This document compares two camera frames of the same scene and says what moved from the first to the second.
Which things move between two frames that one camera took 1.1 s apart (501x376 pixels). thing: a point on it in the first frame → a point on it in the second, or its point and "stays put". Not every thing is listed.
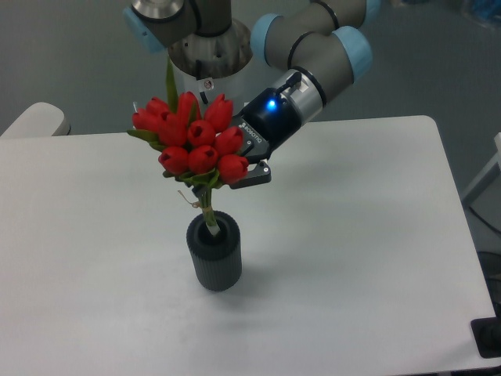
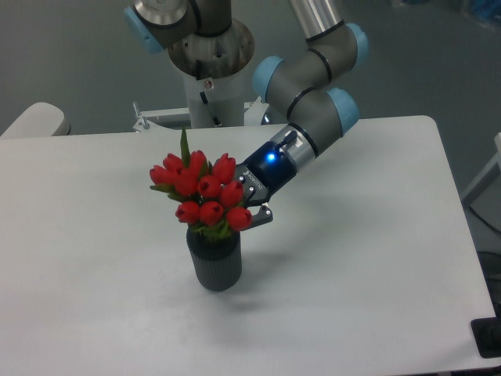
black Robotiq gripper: (266, 123) → (265, 171)
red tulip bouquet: (198, 150) → (209, 200)
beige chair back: (38, 120) stays put
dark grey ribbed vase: (218, 259) stays put
